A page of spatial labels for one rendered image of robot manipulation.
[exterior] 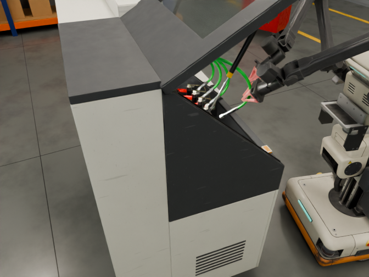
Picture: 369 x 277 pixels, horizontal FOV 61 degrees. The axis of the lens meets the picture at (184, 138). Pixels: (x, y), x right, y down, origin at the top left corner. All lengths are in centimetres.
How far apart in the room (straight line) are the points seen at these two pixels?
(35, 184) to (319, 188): 230
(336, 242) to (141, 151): 147
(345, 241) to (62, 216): 200
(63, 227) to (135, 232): 121
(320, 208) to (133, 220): 140
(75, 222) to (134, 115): 167
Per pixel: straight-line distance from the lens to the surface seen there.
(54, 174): 302
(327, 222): 229
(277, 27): 569
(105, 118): 101
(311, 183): 250
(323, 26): 189
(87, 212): 262
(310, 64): 131
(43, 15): 664
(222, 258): 190
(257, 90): 139
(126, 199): 126
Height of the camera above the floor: 195
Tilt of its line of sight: 38 degrees down
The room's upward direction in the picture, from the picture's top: straight up
